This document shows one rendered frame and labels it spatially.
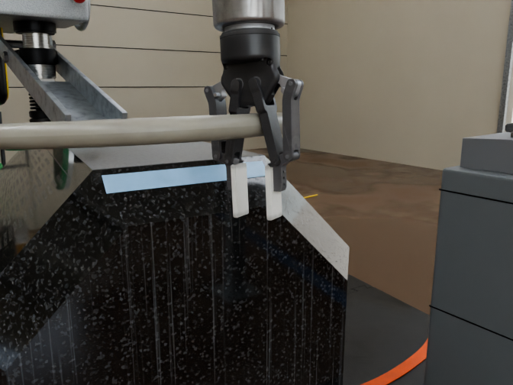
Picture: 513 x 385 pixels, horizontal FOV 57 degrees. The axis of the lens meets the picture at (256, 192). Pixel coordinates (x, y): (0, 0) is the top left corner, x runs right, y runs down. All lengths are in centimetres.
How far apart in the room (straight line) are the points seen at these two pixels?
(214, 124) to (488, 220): 90
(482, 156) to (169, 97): 594
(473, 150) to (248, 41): 90
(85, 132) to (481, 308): 111
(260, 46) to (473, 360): 110
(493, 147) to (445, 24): 499
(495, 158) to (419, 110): 508
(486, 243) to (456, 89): 487
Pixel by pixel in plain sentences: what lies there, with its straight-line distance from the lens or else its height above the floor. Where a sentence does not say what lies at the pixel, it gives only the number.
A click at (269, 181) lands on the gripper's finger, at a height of 90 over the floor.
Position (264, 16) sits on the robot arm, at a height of 109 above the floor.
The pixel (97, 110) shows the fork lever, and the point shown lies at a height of 96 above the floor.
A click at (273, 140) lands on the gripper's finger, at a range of 59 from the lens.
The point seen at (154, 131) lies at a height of 96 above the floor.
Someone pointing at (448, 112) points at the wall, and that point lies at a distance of 618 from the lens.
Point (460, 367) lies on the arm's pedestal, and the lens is 150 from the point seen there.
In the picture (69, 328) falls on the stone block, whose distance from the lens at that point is 87.
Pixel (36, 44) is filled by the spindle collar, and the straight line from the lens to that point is 137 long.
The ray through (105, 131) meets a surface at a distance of 54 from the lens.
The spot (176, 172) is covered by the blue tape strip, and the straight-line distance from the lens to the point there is 91.
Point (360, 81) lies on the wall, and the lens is 701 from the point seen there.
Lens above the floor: 101
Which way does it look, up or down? 13 degrees down
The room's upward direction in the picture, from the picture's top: straight up
